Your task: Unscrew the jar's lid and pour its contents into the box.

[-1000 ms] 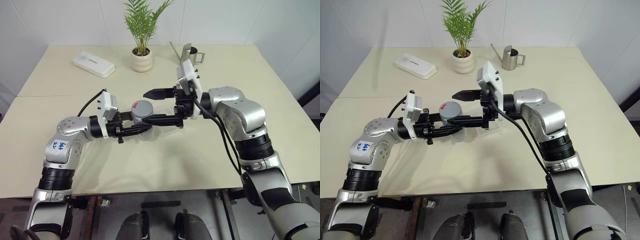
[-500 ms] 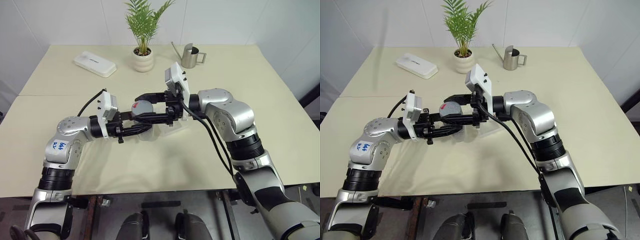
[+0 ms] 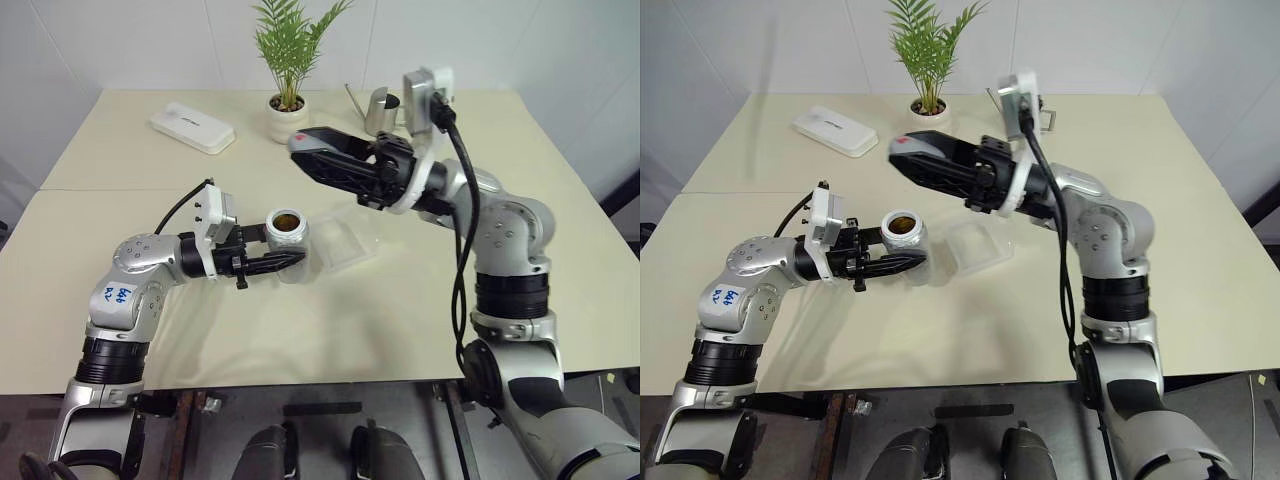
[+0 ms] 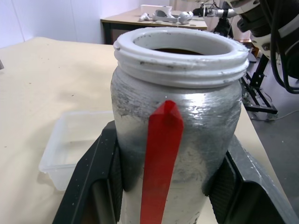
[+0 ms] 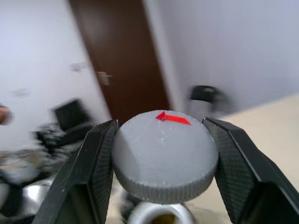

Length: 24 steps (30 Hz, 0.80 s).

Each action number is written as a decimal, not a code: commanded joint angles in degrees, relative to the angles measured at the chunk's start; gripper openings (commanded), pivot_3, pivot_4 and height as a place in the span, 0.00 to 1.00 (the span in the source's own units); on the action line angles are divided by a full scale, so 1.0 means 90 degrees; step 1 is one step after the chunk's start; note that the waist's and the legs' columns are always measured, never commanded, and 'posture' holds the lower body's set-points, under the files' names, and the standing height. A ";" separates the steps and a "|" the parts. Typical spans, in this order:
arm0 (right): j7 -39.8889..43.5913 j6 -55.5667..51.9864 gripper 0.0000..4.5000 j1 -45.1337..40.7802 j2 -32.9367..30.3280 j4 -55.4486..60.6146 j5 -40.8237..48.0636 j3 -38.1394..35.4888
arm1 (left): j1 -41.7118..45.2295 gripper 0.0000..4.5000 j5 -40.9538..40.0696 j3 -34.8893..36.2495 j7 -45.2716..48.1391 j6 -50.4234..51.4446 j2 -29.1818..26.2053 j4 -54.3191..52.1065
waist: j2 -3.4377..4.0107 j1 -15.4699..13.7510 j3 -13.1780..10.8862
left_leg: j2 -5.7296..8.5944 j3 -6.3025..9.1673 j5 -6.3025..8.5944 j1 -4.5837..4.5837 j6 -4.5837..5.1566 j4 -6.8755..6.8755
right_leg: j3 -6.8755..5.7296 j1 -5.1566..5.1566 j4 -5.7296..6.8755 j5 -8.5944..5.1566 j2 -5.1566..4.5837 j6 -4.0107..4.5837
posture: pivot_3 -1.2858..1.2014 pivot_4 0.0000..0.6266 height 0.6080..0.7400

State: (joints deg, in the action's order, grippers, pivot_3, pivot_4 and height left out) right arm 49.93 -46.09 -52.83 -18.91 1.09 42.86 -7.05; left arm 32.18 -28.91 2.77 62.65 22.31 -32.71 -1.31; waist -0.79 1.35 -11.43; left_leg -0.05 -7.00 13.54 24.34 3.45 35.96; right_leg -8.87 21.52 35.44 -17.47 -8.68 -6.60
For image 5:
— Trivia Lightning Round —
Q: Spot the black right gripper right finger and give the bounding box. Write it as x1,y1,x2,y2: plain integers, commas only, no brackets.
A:
202,116,299,224

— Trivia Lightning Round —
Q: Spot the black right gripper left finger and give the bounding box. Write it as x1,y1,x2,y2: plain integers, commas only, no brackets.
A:
31,119,121,224

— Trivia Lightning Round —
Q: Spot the grey jar lid red arrow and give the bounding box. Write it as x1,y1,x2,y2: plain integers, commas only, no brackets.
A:
111,109,220,204

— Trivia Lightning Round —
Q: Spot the white jar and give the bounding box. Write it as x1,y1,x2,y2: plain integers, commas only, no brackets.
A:
127,202,195,224

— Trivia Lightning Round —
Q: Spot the dark brown door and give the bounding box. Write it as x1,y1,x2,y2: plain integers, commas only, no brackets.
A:
68,0,173,127

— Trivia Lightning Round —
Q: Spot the silver door handle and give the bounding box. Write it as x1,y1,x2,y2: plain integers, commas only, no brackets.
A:
97,71,114,86

